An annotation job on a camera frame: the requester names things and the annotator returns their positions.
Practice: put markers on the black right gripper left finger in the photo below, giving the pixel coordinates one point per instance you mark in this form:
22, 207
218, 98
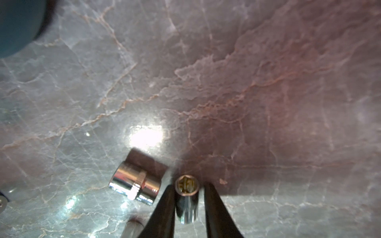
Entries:
162, 221

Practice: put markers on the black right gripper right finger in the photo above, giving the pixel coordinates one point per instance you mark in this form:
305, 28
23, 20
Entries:
219, 223

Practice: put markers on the small chrome socket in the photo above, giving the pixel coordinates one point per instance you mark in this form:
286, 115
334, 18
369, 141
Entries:
187, 189

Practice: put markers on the chrome socket middle cluster centre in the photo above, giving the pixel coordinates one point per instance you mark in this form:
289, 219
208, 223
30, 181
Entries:
133, 229

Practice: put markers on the chrome socket middle cluster right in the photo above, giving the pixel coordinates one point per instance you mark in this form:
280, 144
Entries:
135, 183

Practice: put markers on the teal plastic storage box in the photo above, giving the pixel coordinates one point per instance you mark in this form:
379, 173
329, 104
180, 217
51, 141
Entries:
20, 23

